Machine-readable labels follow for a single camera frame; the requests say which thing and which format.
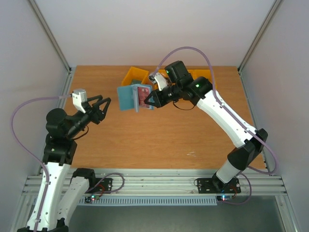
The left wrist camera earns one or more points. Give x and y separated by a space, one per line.
79 97

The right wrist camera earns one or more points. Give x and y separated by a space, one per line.
158 79

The aluminium rail base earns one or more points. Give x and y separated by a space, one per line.
182 182

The right aluminium frame post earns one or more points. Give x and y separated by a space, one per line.
260 33

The grey slotted cable duct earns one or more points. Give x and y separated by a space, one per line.
150 201

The dark red card in sleeve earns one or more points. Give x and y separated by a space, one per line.
143 92

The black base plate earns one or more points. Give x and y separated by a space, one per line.
205 186
104 185

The single yellow bin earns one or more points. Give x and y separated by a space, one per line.
135 73

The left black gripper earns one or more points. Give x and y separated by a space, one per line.
98 114

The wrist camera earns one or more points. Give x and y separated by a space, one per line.
79 97
158 79

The teal credit card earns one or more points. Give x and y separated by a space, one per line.
134 81

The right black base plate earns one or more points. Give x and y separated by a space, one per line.
205 186

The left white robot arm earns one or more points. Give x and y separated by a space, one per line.
53 208

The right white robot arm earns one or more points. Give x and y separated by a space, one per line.
180 84

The blue card holder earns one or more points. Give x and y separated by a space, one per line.
128 97

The aluminium frame post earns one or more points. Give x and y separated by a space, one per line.
260 33
33 4

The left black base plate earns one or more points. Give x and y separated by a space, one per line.
104 185

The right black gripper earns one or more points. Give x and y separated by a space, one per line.
160 96

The yellow bin with blue card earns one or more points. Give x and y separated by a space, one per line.
196 73

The left aluminium frame post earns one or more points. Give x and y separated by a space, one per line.
33 4

